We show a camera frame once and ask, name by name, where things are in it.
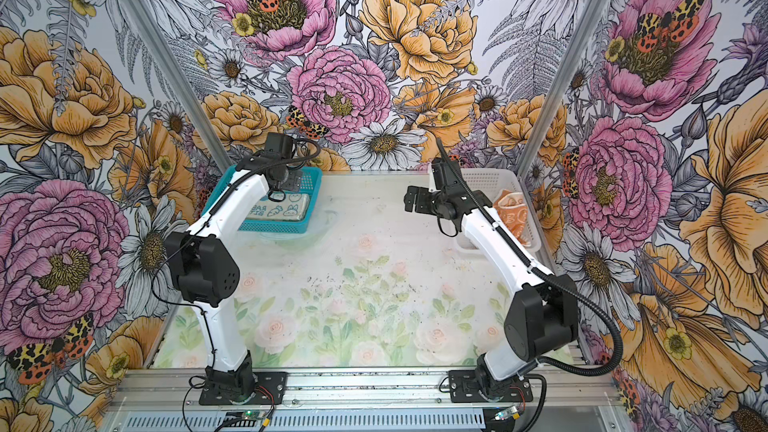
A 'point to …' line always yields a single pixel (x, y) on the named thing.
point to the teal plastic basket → (310, 185)
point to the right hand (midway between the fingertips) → (420, 208)
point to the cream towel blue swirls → (286, 207)
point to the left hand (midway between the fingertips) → (274, 183)
